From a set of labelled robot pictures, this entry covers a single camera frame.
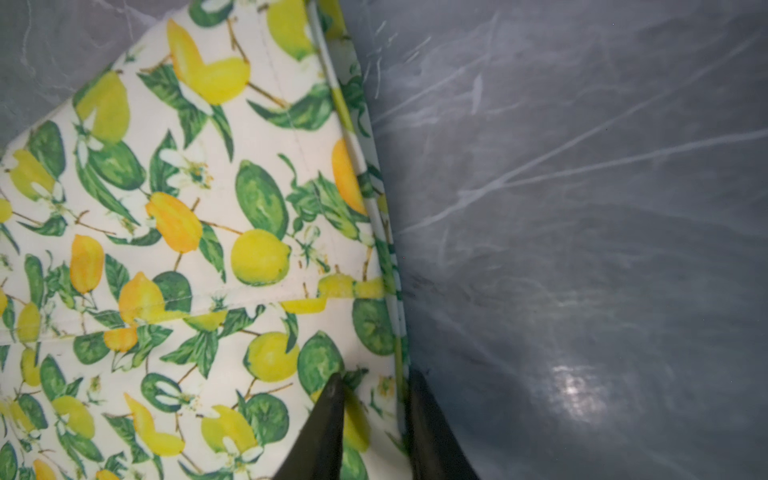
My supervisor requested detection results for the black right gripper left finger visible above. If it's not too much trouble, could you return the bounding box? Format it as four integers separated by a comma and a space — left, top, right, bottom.
273, 373, 345, 480

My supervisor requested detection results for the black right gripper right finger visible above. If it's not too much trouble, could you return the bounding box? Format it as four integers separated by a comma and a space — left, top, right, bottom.
406, 370, 479, 480

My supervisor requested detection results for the lemon print skirt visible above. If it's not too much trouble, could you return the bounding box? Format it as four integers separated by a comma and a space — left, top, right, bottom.
1, 1, 412, 479

